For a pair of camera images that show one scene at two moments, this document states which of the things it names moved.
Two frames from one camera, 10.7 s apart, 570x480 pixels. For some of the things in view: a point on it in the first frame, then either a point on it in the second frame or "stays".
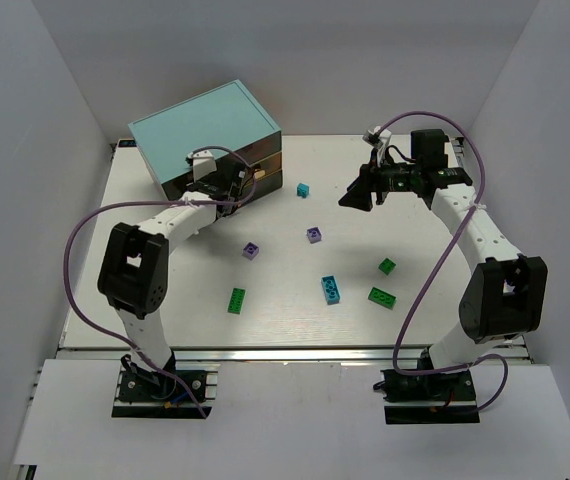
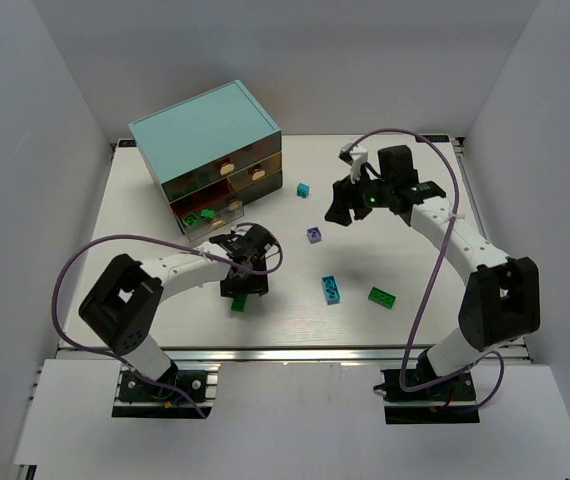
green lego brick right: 382,298 stays
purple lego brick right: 314,235 stays
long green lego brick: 236,301 stays
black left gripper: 238,180 to 243,285
